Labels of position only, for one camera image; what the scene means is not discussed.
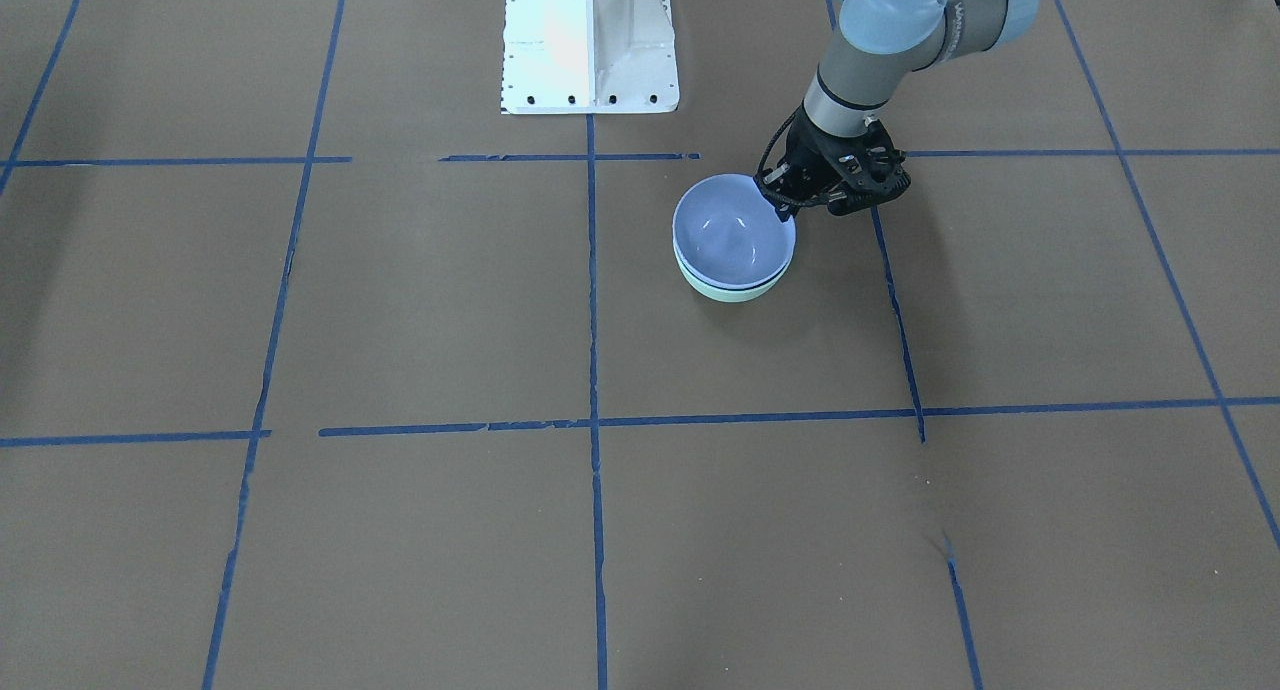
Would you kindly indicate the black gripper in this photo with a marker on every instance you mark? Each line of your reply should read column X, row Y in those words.
column 808, row 157

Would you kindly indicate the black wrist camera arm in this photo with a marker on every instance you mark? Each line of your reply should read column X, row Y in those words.
column 870, row 170

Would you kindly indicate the blue ceramic bowl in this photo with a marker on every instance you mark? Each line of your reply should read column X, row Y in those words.
column 729, row 234

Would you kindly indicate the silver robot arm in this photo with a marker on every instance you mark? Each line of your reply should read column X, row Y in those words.
column 876, row 43

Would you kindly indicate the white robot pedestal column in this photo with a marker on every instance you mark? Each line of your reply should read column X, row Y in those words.
column 589, row 56

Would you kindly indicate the brown paper table cover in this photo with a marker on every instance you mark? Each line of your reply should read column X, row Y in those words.
column 320, row 372

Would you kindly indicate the green ceramic bowl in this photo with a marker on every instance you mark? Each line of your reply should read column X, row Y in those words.
column 725, row 295

